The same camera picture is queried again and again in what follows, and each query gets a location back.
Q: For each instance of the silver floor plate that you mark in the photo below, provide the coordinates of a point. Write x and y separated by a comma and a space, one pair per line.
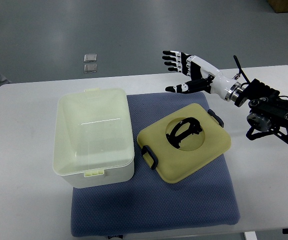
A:
90, 68
90, 57

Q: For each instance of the yellow box lid with handle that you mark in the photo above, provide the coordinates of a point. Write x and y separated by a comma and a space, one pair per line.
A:
183, 142

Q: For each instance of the blue textured mat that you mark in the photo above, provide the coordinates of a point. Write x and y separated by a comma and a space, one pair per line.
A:
146, 203

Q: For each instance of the brown cardboard box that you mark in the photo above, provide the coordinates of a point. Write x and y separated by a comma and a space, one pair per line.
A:
279, 6

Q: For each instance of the upper silver floor plate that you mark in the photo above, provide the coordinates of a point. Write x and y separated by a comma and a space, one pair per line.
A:
90, 57

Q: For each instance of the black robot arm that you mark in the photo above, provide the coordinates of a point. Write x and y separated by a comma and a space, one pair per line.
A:
268, 110

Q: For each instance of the white storage box base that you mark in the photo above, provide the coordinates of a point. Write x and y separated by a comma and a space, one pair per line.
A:
93, 138

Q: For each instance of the lower silver floor plate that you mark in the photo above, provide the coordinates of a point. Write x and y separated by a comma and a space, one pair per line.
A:
90, 68

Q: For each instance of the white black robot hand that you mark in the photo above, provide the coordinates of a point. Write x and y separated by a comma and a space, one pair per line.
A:
203, 76

